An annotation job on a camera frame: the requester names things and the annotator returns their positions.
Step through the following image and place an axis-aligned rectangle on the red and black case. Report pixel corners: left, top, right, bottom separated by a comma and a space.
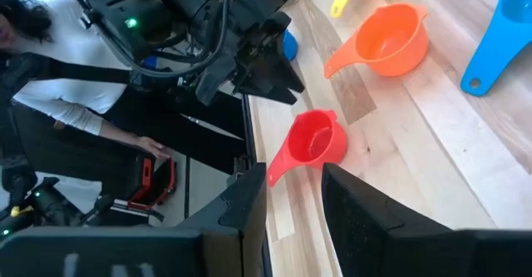
126, 156, 179, 212

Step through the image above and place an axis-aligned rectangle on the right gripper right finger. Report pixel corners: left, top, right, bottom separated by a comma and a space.
321, 162, 532, 277

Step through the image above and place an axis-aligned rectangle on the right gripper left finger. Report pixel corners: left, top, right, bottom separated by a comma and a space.
0, 162, 268, 277

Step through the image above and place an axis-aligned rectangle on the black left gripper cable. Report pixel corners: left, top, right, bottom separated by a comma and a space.
65, 0, 236, 80

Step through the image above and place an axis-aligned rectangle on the person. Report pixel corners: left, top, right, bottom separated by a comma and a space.
0, 0, 171, 203

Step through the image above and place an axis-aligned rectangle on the orange measuring cup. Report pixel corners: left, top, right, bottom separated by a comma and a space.
323, 2, 430, 80

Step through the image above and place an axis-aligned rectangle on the light blue measuring cup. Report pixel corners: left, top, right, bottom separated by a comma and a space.
460, 0, 532, 98

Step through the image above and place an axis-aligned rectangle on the red measuring cup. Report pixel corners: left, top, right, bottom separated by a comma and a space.
267, 108, 349, 188

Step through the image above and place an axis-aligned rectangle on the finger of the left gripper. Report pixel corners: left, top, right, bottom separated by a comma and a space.
236, 75, 299, 106
261, 46, 307, 96

